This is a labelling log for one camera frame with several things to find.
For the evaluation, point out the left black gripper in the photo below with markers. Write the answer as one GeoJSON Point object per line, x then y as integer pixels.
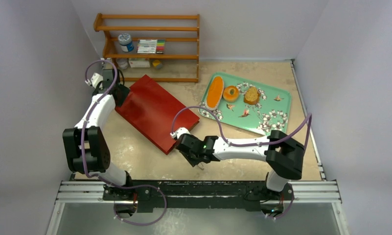
{"type": "Point", "coordinates": [125, 93]}

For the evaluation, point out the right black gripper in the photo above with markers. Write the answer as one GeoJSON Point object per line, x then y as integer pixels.
{"type": "Point", "coordinates": [185, 142]}

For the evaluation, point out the red paper bag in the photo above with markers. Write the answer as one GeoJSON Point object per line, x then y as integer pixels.
{"type": "Point", "coordinates": [151, 109]}

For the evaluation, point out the fake orange doughnut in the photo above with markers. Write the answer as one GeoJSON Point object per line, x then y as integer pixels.
{"type": "Point", "coordinates": [230, 94]}

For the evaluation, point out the fake brown bread slice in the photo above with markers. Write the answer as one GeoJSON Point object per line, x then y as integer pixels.
{"type": "Point", "coordinates": [251, 96]}

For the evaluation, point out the green floral tray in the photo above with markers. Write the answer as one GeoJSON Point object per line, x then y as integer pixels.
{"type": "Point", "coordinates": [270, 113]}

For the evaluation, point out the black metal tongs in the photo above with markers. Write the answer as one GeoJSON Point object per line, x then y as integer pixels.
{"type": "Point", "coordinates": [200, 166]}

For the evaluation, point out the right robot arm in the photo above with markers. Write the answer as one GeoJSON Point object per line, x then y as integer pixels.
{"type": "Point", "coordinates": [280, 151]}

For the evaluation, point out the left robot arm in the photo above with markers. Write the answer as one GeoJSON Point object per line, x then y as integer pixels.
{"type": "Point", "coordinates": [85, 147]}

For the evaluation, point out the small clear jar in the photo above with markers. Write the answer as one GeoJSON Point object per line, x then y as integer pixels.
{"type": "Point", "coordinates": [122, 63]}

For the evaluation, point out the white small box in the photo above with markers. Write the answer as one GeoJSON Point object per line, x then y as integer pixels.
{"type": "Point", "coordinates": [139, 63]}

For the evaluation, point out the wooden shelf rack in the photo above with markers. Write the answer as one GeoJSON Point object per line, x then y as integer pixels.
{"type": "Point", "coordinates": [181, 33]}

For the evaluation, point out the yellow green cube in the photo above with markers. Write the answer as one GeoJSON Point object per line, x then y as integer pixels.
{"type": "Point", "coordinates": [157, 64]}

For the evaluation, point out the pack of coloured markers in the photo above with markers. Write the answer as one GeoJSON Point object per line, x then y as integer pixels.
{"type": "Point", "coordinates": [151, 46]}

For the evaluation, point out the blue lidded jar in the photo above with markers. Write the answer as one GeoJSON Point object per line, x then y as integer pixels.
{"type": "Point", "coordinates": [125, 42]}

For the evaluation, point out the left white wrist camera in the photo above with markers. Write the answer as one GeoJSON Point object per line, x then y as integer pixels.
{"type": "Point", "coordinates": [95, 81]}

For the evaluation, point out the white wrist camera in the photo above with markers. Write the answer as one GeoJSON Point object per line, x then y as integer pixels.
{"type": "Point", "coordinates": [176, 134]}
{"type": "Point", "coordinates": [95, 81]}

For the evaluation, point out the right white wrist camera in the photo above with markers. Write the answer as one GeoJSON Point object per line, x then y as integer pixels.
{"type": "Point", "coordinates": [176, 134]}

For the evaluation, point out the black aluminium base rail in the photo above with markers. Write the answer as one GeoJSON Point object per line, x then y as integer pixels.
{"type": "Point", "coordinates": [251, 196]}

